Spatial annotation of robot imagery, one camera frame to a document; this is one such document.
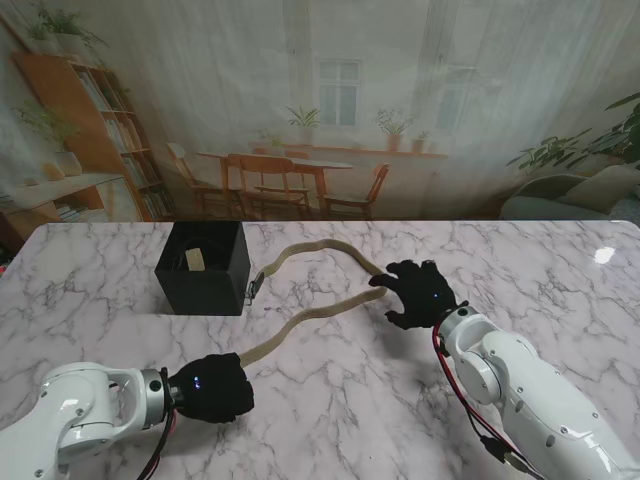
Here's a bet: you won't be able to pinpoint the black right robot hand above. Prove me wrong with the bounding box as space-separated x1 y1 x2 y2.
368 259 460 331

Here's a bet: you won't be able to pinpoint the arm red black cables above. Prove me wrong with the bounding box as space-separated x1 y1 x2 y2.
137 407 181 480
432 322 541 480

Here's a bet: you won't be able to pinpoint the printed room scene backdrop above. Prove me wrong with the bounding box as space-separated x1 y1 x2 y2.
0 0 640 224

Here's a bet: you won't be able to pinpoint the left arm red black cables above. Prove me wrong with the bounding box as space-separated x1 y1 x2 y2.
137 407 181 480

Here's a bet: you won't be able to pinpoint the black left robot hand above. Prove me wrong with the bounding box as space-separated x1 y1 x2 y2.
167 352 255 425

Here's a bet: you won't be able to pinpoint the right arm red black cables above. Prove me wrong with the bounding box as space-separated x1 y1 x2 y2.
432 322 541 480

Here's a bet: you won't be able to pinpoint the black belt storage box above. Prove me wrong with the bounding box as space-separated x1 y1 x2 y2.
153 221 252 316

